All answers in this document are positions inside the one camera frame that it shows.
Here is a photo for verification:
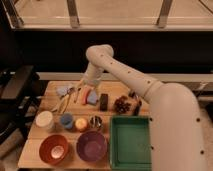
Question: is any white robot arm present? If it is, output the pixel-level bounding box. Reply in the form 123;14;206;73
82;44;208;171

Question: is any orange yellow cup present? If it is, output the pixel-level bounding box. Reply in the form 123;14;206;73
75;118;88;132

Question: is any orange carrot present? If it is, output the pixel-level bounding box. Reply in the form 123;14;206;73
81;88;91;105

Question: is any red bowl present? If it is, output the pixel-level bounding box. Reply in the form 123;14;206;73
39;134;69;165

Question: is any metal spoon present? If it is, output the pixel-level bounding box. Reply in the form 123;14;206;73
74;87;81;103

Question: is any black rectangular block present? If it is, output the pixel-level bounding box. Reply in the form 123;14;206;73
100;94;108;111

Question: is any bunch of dark grapes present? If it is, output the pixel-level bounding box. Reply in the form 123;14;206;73
114;96;131;114

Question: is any black equipment at left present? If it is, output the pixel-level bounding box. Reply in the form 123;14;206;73
0;65;39;145

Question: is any white cup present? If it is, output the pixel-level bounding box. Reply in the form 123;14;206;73
35;111;54;132

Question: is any black marker tool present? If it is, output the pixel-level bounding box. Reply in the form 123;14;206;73
133;100;142;116

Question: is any black small object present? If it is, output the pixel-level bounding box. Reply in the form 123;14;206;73
128;91;136;98

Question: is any green plastic tray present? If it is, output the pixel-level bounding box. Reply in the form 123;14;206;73
109;116;151;171

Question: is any yellow banana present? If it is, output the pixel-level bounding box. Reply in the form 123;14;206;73
52;95;69;113

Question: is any grey blue cloth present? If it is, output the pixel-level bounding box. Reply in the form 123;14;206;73
56;84;74;97

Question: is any blue sponge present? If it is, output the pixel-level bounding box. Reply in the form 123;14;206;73
87;90;98;105

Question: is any blue cup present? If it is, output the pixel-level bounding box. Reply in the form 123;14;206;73
60;113;73;130

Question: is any purple bowl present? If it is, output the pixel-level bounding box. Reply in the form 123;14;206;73
76;131;108;162

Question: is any metal cup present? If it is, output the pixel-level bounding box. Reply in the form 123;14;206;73
89;116;102;131

